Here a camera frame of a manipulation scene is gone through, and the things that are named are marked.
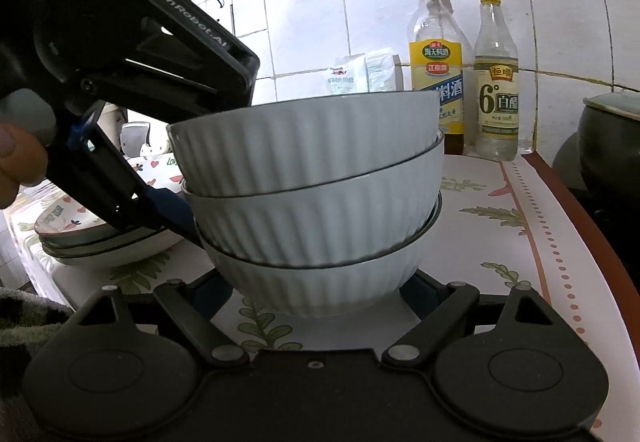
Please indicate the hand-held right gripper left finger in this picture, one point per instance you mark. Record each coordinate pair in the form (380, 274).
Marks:
(215, 294)

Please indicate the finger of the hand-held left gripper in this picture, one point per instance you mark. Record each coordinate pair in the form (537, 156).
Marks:
(167, 209)

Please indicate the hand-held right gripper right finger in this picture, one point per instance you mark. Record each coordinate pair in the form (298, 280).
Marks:
(420, 294)

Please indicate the white black-rimmed plate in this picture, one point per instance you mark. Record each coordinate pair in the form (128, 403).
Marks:
(110, 256)

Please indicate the white ribbed bowl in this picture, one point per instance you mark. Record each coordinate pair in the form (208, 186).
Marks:
(300, 142)
(320, 227)
(320, 287)

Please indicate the teal egg print plate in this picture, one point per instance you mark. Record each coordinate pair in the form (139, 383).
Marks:
(70, 239)

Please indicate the white bunny print plate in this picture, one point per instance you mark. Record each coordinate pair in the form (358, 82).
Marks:
(55, 217)

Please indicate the person's left hand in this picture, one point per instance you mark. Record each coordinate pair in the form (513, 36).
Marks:
(17, 162)

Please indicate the floral tablecloth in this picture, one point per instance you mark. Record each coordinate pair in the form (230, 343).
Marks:
(500, 247)

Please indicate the dark fleece clothing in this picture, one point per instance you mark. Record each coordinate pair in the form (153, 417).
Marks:
(25, 332)

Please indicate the black gas stove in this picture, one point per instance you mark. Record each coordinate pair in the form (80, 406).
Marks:
(615, 232)

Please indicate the yellow-capped vinegar bottle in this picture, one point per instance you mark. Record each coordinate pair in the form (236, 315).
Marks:
(497, 97)

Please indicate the gold-capped cooking wine bottle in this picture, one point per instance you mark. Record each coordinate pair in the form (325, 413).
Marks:
(435, 72)

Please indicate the white seasoning bag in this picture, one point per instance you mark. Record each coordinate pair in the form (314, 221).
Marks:
(347, 77)

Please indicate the black pot with lid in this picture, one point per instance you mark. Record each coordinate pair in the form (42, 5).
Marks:
(610, 147)

